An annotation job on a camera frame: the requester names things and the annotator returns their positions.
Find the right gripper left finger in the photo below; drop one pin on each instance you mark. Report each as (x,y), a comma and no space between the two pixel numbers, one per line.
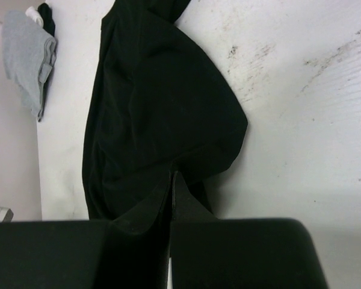
(128,252)

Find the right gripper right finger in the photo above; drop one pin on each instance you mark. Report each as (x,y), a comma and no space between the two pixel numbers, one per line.
(207,252)

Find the black tank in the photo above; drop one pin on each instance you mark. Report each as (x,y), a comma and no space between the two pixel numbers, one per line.
(48,23)
(159,105)

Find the folded grey tank top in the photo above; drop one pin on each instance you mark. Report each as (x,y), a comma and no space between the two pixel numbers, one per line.
(28,53)

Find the folded black tank top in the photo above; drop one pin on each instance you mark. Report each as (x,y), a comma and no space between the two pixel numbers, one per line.
(48,23)

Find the folded white tank top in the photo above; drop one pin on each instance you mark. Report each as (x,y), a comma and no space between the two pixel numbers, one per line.
(33,14)

